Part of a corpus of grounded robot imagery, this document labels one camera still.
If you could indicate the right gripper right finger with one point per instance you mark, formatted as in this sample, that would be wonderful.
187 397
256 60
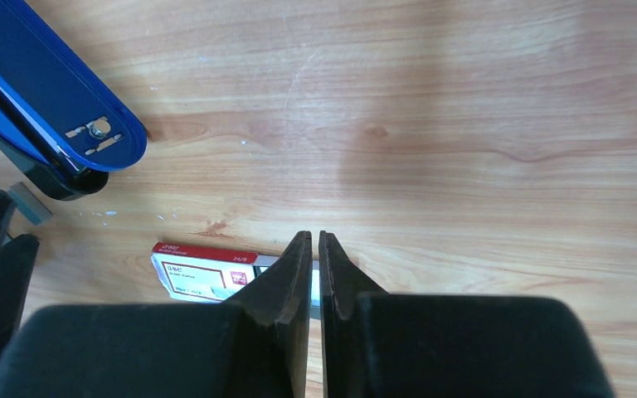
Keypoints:
377 344

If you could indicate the staple strip upper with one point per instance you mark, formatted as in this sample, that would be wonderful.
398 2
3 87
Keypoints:
29 205

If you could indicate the red white staples box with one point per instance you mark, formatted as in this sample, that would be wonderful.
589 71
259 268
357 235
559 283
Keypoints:
204 274

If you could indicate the blue black stapler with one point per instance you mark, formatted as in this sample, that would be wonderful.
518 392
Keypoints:
60 125

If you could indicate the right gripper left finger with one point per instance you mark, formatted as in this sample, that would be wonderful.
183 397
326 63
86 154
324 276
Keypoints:
252 345

